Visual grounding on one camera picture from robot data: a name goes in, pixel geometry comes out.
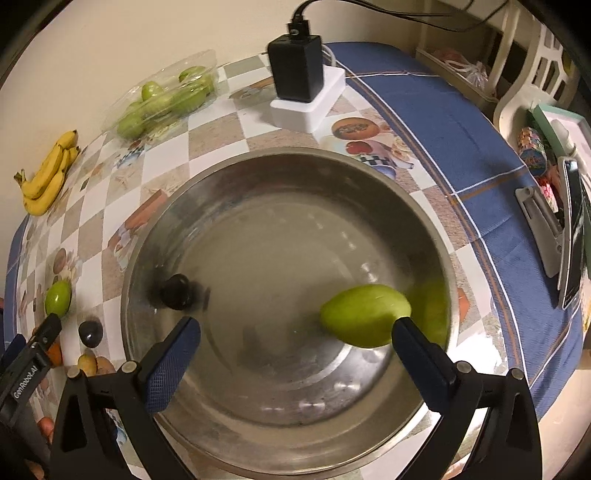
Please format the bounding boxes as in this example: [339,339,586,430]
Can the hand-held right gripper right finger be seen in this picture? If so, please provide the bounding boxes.
[392,318,544,480]

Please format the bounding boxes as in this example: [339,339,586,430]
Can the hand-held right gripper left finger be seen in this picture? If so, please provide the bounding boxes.
[48,316,204,480]

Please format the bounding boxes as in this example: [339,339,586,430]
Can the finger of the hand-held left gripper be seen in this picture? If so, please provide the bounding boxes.
[0,335,27,365]
[22,314,62,360]

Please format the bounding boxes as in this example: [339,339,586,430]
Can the dark plum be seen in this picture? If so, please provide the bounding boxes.
[159,274,195,311]
[78,320,103,348]

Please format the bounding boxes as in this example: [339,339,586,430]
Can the green jujube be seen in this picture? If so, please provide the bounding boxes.
[44,279,73,317]
[320,285,413,348]

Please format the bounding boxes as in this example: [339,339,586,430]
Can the large steel bowl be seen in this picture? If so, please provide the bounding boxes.
[121,147,461,478]

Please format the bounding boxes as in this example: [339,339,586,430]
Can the yellow banana bunch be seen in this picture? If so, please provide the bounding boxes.
[14,130,81,217]

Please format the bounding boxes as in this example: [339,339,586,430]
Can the black smartphone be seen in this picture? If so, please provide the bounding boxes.
[556,157,588,310]

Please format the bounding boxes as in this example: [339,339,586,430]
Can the checkered tablecloth with blue border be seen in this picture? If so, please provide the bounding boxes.
[4,42,585,480]

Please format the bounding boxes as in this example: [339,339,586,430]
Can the colourful patterned can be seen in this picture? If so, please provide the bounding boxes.
[517,127,550,178]

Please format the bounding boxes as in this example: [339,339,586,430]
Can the pile of green jujubes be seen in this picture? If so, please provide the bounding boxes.
[116,67,215,140]

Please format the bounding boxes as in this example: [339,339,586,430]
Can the clear plastic clamshell container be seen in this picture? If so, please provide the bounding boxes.
[104,50,220,145]

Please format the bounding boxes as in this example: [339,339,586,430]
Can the white bottle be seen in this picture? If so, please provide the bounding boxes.
[549,119,579,156]

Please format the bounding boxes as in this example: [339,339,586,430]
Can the white power strip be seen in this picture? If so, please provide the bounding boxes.
[270,67,347,134]

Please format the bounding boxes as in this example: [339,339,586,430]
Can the teal box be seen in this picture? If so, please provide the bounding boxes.
[531,104,591,160]

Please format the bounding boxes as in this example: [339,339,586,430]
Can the plastic bag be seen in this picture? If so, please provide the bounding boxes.
[431,48,490,90]

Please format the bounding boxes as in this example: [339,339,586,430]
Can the black power adapter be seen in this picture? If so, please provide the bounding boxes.
[268,21,322,103]

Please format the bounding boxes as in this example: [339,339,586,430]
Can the white chair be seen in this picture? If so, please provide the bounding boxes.
[492,0,583,139]

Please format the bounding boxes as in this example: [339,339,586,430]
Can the black cable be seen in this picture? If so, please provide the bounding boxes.
[288,0,490,38]

